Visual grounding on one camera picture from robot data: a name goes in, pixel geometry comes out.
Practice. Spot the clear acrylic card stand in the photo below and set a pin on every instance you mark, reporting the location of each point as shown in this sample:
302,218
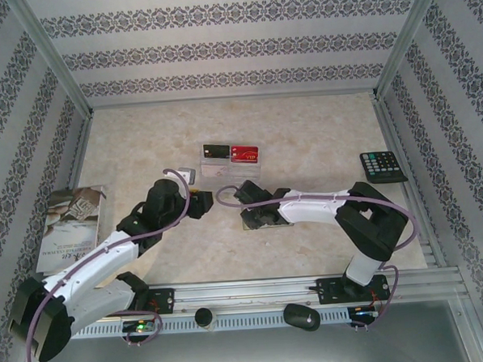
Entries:
245,170

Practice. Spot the red VIP credit card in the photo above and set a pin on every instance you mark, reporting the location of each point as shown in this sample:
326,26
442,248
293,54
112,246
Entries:
244,154

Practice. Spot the black credit card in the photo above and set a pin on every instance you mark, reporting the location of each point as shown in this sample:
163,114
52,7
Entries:
216,150

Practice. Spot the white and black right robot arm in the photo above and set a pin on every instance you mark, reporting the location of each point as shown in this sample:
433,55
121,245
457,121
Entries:
308,209

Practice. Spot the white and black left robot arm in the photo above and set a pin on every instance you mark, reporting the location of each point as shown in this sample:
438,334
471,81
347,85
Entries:
99,257

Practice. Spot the magazine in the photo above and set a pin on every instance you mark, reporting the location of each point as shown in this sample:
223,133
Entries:
65,222

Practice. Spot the small jar with black lid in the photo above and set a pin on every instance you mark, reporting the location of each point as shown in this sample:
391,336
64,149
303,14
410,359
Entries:
204,316

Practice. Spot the black computer mouse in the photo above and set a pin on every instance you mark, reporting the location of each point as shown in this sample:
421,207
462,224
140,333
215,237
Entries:
299,316

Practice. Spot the black calculator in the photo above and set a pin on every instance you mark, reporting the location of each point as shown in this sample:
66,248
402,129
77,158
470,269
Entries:
382,167

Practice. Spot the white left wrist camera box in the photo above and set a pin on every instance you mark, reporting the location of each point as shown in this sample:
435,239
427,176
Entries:
187,175

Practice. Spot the aluminium mounting rail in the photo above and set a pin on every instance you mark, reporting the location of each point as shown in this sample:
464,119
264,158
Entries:
247,294

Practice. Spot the aluminium side rail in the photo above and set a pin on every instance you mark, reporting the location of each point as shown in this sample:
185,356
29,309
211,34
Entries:
392,140
80,157

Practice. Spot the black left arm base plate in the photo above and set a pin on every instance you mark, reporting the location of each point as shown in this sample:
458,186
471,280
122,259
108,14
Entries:
164,300

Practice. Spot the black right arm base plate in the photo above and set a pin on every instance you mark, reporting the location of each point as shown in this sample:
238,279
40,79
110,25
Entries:
328,292

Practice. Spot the aluminium frame post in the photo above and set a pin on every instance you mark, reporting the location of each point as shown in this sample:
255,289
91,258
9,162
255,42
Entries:
59,65
400,47

